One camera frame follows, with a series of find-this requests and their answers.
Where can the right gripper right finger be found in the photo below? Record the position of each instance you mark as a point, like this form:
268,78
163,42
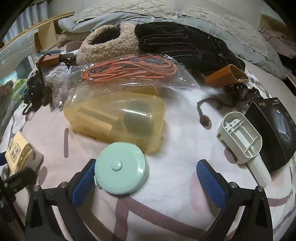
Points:
255,222

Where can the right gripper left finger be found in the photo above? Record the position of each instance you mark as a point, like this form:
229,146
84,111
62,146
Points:
41,223

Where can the mint green tape measure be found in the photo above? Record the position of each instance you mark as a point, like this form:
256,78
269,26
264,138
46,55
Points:
120,169

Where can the white plastic scoop holder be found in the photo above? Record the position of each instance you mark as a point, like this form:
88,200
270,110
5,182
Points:
245,142

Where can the translucent yellow plastic case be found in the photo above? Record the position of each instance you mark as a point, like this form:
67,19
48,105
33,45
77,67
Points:
120,116

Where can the black mouse box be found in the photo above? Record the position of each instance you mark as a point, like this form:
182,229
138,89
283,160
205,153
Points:
277,129

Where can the dark tangled yarn pile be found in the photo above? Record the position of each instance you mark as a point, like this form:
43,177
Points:
36,93

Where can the orange leather pouch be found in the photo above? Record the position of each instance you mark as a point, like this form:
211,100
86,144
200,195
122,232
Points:
228,75

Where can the clear plastic storage bin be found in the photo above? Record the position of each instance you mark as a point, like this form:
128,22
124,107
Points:
19,49

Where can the wooden bed shelf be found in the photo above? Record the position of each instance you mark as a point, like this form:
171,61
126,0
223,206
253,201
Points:
46,36

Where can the beige fluffy slipper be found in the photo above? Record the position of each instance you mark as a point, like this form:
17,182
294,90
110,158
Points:
107,42

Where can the black stitched garment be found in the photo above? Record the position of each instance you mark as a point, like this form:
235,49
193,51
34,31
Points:
198,51

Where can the grey blue quilt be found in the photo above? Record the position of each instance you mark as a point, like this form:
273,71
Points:
240,37

